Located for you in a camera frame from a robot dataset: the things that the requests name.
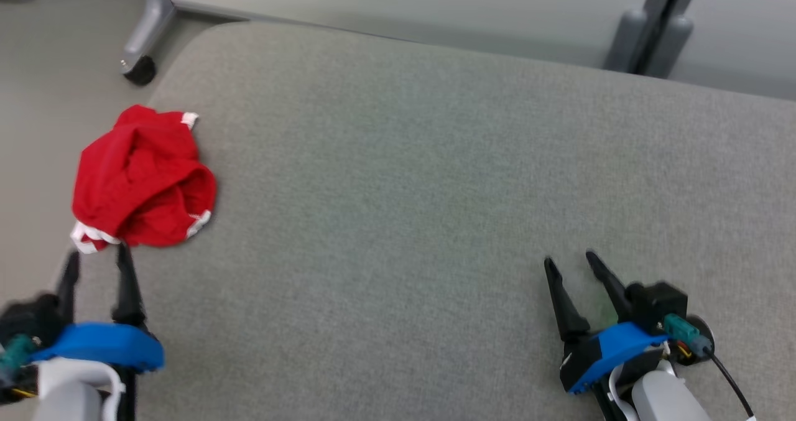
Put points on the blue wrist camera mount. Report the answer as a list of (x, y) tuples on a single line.
[(622, 340), (99, 346)]

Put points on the teal plug of left gripper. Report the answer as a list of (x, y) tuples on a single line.
[(17, 351)]

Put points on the grey floor rail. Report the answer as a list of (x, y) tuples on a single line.
[(211, 10)]

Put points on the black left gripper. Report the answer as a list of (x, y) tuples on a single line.
[(15, 387)]

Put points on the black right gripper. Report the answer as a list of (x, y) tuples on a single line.
[(701, 326)]

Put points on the red and white jersey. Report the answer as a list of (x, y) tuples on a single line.
[(137, 178)]

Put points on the grey metal partition post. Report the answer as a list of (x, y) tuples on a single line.
[(653, 23)]

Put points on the teal plug of right gripper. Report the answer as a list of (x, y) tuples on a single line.
[(678, 328)]

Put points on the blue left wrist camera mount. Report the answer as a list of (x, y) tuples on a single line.
[(99, 346)]

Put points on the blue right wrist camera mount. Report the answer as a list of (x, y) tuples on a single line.
[(622, 340)]

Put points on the teal plug of gripper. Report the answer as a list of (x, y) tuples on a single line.
[(678, 328), (17, 351)]

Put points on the grey stand leg with caster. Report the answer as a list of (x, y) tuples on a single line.
[(152, 17)]

